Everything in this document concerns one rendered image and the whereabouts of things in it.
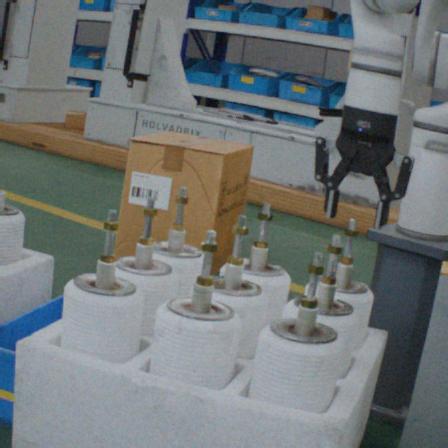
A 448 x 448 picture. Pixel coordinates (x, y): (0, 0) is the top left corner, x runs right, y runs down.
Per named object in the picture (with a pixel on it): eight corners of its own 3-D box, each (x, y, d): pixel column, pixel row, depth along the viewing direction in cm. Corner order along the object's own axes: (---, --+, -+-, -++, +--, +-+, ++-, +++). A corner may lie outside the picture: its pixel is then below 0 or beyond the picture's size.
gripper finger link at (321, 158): (329, 136, 115) (333, 179, 115) (317, 136, 116) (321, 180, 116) (323, 136, 113) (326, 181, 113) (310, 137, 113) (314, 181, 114)
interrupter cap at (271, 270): (219, 262, 120) (219, 257, 120) (266, 263, 123) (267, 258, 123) (245, 279, 113) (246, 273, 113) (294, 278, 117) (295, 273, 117)
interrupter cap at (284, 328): (266, 321, 96) (267, 315, 96) (330, 327, 97) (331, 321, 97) (273, 343, 89) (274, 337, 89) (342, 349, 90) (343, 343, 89)
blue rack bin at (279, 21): (268, 30, 678) (272, 6, 674) (309, 36, 657) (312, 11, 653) (234, 23, 637) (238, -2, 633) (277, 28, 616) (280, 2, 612)
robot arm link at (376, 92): (415, 116, 115) (421, 74, 114) (395, 116, 105) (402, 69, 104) (356, 103, 119) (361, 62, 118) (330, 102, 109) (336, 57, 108)
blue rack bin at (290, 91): (307, 101, 664) (310, 75, 660) (349, 110, 644) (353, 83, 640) (274, 98, 623) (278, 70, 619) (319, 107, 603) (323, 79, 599)
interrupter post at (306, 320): (291, 330, 94) (296, 302, 93) (312, 332, 94) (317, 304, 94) (294, 337, 92) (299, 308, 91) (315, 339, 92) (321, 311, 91)
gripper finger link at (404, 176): (403, 154, 108) (387, 195, 109) (415, 160, 107) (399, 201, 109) (408, 153, 110) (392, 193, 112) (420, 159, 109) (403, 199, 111)
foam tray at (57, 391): (128, 382, 136) (139, 277, 132) (363, 437, 125) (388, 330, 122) (9, 471, 99) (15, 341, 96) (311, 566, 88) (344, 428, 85)
